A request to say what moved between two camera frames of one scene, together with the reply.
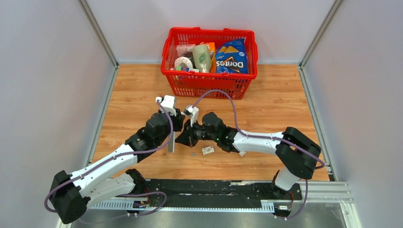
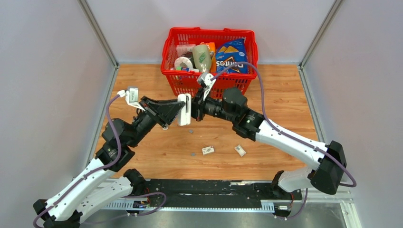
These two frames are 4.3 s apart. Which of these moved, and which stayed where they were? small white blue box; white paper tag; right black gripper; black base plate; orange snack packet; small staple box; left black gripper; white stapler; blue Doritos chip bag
Moved: white stapler; right black gripper; left black gripper
Stayed: orange snack packet; white paper tag; black base plate; blue Doritos chip bag; small staple box; small white blue box
